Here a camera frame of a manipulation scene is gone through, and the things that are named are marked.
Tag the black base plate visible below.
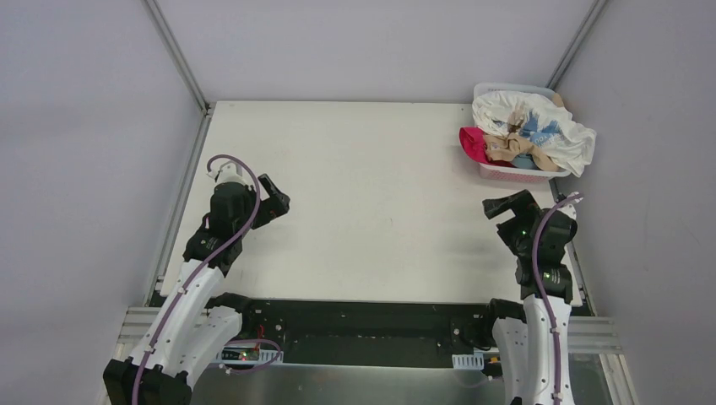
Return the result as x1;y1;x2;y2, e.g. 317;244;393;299
147;290;594;370

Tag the pink t shirt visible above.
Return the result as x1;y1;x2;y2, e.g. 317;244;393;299
458;127;513;168

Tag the beige t shirt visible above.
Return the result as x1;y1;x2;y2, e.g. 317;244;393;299
473;90;563;172

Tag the white plastic laundry basket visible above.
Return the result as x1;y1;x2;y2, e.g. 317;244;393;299
473;82;571;183

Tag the blue t shirt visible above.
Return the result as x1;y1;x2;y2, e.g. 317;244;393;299
510;154;540;170

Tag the white t shirt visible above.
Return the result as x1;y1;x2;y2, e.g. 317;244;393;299
472;90;596;177

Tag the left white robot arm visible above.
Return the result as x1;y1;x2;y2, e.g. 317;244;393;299
103;174;290;404

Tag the aluminium frame rail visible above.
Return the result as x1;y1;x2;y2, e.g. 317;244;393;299
117;306;623;354

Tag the left white cable duct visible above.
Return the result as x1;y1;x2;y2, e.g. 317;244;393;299
217;346;284;366

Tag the white cable duct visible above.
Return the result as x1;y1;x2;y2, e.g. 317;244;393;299
452;353;485;371
217;346;284;366

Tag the right white cable duct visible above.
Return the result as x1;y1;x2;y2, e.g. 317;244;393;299
452;353;485;371

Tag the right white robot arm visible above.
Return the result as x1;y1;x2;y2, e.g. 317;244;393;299
479;190;583;404

